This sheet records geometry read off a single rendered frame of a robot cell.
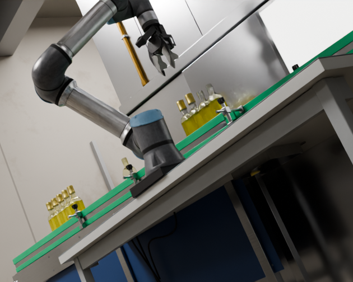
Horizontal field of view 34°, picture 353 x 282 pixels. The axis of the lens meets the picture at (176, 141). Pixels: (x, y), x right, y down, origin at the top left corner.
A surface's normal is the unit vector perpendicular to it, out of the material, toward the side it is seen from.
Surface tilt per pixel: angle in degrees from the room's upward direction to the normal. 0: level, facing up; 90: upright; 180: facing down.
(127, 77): 90
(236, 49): 90
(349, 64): 90
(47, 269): 90
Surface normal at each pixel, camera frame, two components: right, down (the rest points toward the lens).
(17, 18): 0.40, 0.89
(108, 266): -0.66, 0.09
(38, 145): 0.52, -0.44
